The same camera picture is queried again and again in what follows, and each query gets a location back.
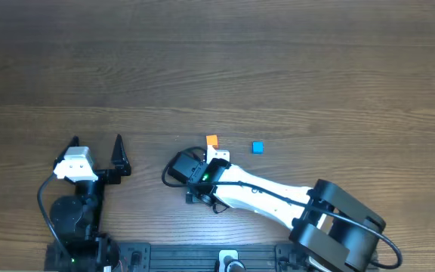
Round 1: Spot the mounting rail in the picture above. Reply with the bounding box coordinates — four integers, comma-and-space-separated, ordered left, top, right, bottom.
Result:
45, 241, 381, 272

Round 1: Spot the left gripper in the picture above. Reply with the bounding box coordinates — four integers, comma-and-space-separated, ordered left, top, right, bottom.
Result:
53, 134, 132, 186

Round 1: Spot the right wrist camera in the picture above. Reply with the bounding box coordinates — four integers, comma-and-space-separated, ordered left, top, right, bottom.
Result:
205, 145, 231, 165

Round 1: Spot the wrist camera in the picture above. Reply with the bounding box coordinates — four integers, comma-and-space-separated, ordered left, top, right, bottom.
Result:
53, 146, 100, 183
205, 145, 231, 165

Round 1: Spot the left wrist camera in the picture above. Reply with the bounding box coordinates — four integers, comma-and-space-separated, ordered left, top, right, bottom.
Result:
53, 146, 100, 183

